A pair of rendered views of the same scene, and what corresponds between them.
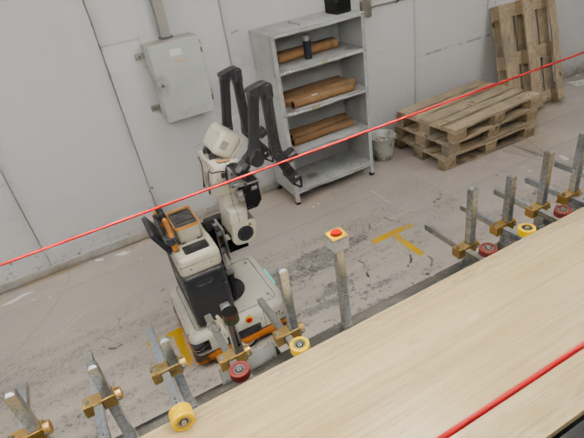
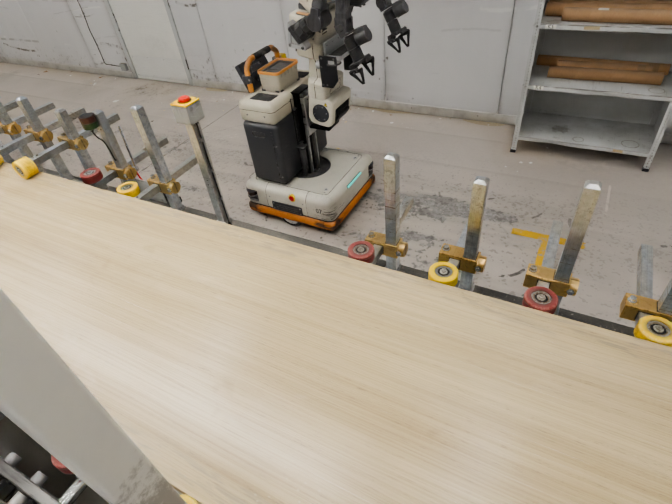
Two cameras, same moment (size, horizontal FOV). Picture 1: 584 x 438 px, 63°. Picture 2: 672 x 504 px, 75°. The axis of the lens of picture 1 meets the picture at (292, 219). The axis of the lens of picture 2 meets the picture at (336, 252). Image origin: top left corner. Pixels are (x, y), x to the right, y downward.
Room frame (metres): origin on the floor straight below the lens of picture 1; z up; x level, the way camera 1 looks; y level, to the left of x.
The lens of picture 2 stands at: (1.07, -1.63, 1.77)
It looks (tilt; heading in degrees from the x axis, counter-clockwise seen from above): 41 degrees down; 55
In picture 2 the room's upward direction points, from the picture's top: 7 degrees counter-clockwise
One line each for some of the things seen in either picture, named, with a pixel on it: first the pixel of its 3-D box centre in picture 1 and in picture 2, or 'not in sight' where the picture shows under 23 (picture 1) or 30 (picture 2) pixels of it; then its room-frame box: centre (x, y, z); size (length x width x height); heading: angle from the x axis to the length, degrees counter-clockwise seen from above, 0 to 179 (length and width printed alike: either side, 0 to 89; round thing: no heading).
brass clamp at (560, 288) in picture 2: (537, 209); (550, 281); (2.03, -1.29, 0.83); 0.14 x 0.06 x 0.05; 112
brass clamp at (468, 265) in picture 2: (502, 226); (462, 259); (1.94, -1.06, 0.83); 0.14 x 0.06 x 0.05; 112
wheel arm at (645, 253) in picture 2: (559, 194); (644, 298); (2.16, -1.49, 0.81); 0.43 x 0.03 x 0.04; 22
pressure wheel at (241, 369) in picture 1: (242, 377); (95, 183); (1.24, 0.30, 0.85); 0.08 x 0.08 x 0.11
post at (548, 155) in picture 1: (542, 192); (568, 258); (2.04, -1.31, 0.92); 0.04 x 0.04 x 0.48; 22
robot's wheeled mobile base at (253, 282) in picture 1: (228, 304); (311, 182); (2.47, 0.53, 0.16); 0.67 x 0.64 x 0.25; 112
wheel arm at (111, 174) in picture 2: (224, 347); (131, 162); (1.43, 0.37, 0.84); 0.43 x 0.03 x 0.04; 22
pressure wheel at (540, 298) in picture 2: (561, 217); (537, 310); (1.89, -1.33, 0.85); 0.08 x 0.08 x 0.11
